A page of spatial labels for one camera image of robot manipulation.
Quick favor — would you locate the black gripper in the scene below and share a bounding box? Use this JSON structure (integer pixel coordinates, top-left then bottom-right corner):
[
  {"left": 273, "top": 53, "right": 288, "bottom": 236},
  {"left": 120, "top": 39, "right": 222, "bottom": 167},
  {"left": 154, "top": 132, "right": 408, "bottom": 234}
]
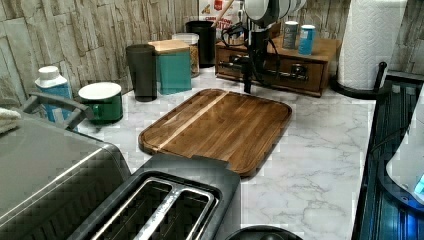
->
[{"left": 229, "top": 29, "right": 269, "bottom": 94}]

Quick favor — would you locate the wooden drawer with metal handle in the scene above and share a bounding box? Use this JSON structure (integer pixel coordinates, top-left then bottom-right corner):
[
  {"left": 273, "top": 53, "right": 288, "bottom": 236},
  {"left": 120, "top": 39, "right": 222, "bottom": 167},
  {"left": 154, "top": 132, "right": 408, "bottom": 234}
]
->
[{"left": 216, "top": 47, "right": 328, "bottom": 97}]

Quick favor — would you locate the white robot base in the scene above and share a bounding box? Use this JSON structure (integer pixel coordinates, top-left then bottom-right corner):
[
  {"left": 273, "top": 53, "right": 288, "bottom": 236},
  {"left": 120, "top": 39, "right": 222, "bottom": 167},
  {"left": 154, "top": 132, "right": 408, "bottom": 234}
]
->
[{"left": 379, "top": 84, "right": 423, "bottom": 214}]

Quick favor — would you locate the wooden drawer box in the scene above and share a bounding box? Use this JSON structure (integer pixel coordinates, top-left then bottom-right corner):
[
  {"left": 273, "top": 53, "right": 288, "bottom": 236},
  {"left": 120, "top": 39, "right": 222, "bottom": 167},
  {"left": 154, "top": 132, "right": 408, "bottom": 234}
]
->
[{"left": 216, "top": 36, "right": 341, "bottom": 92}]

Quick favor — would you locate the black utensil holder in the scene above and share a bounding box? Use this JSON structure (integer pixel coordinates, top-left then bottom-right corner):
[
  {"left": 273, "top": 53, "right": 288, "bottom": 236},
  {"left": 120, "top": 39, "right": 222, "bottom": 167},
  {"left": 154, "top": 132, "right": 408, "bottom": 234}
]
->
[{"left": 185, "top": 20, "right": 216, "bottom": 68}]

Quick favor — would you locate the grey spice shaker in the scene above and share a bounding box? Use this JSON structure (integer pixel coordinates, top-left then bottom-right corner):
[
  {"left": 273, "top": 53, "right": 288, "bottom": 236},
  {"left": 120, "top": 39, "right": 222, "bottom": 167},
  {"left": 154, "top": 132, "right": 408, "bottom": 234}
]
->
[{"left": 282, "top": 21, "right": 298, "bottom": 49}]

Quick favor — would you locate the clear glass storage jar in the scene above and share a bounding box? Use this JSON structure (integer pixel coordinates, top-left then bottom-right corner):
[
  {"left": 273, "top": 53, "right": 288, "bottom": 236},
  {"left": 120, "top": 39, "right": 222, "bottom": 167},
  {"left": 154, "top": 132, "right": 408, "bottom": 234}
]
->
[{"left": 172, "top": 33, "right": 200, "bottom": 78}]

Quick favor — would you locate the cereal box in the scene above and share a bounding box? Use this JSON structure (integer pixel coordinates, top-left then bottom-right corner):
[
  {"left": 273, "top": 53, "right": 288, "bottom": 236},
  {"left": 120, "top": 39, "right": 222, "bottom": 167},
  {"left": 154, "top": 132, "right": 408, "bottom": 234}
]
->
[{"left": 198, "top": 0, "right": 244, "bottom": 39}]

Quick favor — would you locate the wooden cutting board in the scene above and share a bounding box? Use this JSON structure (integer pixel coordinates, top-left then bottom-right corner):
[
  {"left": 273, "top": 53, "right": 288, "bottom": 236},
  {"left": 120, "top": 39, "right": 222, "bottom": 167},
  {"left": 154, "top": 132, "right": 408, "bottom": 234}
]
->
[{"left": 138, "top": 89, "right": 292, "bottom": 177}]

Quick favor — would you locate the blue spice shaker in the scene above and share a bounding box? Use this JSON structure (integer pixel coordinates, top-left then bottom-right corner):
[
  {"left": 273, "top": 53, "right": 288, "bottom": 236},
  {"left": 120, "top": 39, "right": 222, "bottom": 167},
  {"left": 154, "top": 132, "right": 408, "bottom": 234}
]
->
[{"left": 298, "top": 25, "right": 315, "bottom": 55}]

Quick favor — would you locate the teal canister with wooden lid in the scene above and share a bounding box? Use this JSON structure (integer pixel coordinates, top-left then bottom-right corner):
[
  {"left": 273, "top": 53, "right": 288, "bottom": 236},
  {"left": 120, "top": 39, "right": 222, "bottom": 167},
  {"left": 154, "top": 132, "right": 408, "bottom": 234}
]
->
[{"left": 149, "top": 40, "right": 192, "bottom": 95}]

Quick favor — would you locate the dark grey tall tumbler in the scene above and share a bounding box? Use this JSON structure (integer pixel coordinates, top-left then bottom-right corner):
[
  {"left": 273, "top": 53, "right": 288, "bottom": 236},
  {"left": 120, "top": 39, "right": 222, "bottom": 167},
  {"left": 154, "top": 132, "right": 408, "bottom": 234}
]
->
[{"left": 126, "top": 44, "right": 157, "bottom": 102}]

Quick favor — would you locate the white paper towel roll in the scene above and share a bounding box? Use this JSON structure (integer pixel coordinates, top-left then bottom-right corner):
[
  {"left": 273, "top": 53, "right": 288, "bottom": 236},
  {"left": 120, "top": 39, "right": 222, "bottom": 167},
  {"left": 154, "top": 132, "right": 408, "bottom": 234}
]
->
[{"left": 338, "top": 0, "right": 408, "bottom": 90}]

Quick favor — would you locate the black paper towel holder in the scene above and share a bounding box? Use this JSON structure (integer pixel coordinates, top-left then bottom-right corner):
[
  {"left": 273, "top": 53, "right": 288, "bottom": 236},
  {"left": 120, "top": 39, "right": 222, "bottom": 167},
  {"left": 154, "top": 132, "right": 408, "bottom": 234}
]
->
[{"left": 329, "top": 62, "right": 389, "bottom": 100}]

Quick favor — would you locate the green enamel mug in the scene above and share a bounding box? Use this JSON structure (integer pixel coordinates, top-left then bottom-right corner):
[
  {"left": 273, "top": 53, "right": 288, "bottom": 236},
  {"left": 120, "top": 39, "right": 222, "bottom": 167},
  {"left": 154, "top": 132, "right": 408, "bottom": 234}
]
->
[{"left": 78, "top": 82, "right": 123, "bottom": 125}]

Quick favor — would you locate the black two-slot toaster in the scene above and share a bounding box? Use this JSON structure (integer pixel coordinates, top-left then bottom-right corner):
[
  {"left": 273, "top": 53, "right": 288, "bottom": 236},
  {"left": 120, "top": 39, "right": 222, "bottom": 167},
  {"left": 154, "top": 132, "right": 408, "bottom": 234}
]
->
[{"left": 67, "top": 154, "right": 241, "bottom": 240}]

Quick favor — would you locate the black round object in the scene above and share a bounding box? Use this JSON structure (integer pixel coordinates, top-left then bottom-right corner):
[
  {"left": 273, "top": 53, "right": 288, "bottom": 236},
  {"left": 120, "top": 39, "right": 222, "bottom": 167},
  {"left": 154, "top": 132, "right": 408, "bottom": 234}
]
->
[{"left": 225, "top": 225, "right": 303, "bottom": 240}]

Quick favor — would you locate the blue white-capped bottle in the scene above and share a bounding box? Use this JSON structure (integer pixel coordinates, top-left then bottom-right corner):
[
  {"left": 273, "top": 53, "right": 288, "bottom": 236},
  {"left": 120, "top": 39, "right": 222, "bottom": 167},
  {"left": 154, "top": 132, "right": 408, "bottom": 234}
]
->
[{"left": 35, "top": 66, "right": 72, "bottom": 123}]

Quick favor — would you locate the black dish rack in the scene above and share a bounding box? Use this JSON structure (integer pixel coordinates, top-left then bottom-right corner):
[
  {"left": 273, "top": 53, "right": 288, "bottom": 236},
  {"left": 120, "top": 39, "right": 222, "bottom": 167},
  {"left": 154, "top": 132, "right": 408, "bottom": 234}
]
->
[{"left": 351, "top": 71, "right": 423, "bottom": 240}]

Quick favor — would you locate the stainless steel toaster oven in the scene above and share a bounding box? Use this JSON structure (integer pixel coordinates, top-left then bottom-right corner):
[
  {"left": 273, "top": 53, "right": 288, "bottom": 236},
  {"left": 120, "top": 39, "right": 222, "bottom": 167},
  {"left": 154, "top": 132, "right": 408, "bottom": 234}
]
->
[{"left": 0, "top": 91, "right": 132, "bottom": 240}]

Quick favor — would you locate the white folded towel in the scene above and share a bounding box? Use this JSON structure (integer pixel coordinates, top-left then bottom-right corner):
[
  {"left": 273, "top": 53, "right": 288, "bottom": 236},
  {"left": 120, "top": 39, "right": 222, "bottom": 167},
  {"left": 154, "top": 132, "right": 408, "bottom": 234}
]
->
[{"left": 0, "top": 108, "right": 21, "bottom": 133}]

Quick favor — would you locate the wooden spoon handle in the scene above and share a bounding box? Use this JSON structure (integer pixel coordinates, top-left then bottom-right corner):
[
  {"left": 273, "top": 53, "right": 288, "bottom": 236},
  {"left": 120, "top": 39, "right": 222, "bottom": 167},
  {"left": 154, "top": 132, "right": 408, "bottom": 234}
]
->
[{"left": 211, "top": 0, "right": 234, "bottom": 28}]

